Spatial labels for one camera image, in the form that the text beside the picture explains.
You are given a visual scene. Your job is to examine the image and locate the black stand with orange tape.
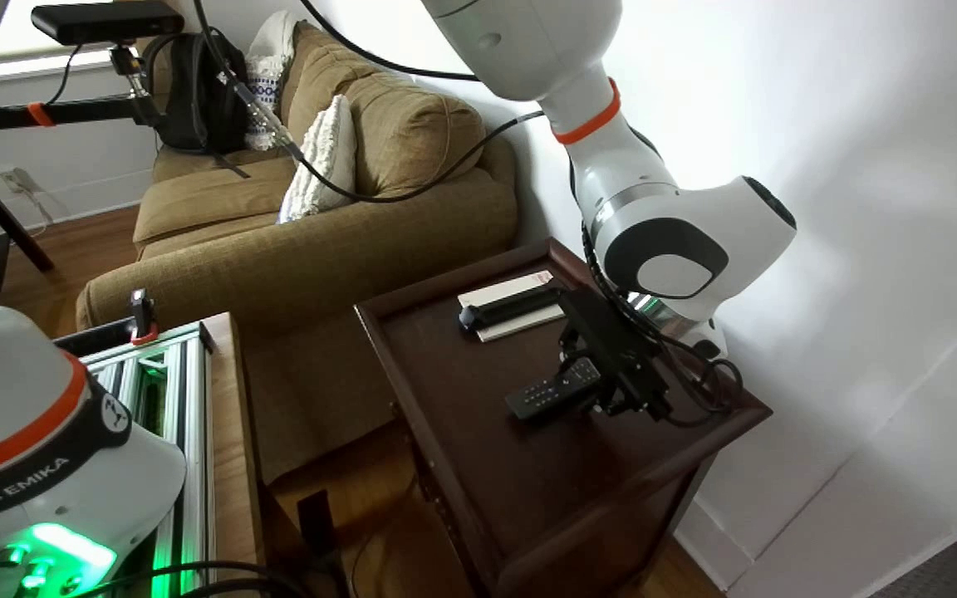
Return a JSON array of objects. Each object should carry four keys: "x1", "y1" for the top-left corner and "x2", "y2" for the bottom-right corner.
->
[{"x1": 0, "y1": 37, "x2": 165, "y2": 274}]

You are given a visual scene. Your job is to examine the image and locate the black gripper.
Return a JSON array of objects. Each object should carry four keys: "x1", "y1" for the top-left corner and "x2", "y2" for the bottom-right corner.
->
[{"x1": 555, "y1": 297, "x2": 693, "y2": 426}]

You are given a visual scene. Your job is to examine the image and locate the dark brown wooden side table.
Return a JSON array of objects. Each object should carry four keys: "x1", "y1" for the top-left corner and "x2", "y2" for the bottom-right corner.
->
[{"x1": 350, "y1": 236, "x2": 776, "y2": 598}]

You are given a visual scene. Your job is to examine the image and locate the black camera on stand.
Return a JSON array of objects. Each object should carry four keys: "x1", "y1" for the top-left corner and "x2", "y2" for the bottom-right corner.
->
[{"x1": 26, "y1": 0, "x2": 190, "y2": 49}]

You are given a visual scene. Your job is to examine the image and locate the black remote control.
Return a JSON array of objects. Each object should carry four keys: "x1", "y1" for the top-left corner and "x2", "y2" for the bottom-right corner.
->
[{"x1": 501, "y1": 355, "x2": 607, "y2": 428}]

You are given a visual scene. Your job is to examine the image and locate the white knitted cushion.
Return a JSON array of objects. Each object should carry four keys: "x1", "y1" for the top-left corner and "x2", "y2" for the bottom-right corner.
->
[{"x1": 274, "y1": 94, "x2": 363, "y2": 227}]

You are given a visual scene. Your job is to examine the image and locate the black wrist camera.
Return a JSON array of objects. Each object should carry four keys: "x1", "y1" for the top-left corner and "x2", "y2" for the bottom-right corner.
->
[{"x1": 559, "y1": 274, "x2": 628, "y2": 350}]

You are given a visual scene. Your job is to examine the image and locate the wooden cart board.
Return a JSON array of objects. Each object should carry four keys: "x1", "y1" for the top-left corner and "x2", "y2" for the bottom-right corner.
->
[{"x1": 200, "y1": 310, "x2": 269, "y2": 570}]

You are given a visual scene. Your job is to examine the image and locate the olive fabric sofa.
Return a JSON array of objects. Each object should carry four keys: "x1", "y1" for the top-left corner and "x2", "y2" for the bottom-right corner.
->
[{"x1": 74, "y1": 19, "x2": 528, "y2": 342}]

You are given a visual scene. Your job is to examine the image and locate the white cloth on sofa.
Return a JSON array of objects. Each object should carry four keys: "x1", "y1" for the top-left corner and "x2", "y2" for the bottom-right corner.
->
[{"x1": 241, "y1": 8, "x2": 304, "y2": 155}]

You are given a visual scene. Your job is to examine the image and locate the black emergency stop knob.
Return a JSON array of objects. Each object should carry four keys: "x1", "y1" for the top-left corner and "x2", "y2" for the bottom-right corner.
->
[{"x1": 126, "y1": 286, "x2": 162, "y2": 346}]

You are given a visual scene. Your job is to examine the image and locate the black backpack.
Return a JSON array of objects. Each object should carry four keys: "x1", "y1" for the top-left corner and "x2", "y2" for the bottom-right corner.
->
[{"x1": 144, "y1": 30, "x2": 257, "y2": 159}]

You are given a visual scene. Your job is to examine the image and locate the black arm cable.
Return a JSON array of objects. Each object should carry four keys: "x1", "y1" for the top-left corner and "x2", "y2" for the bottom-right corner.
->
[{"x1": 190, "y1": 0, "x2": 551, "y2": 208}]

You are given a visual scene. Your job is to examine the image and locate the white wall outlet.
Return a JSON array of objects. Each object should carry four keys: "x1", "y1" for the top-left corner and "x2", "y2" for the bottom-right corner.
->
[{"x1": 0, "y1": 163, "x2": 40, "y2": 199}]

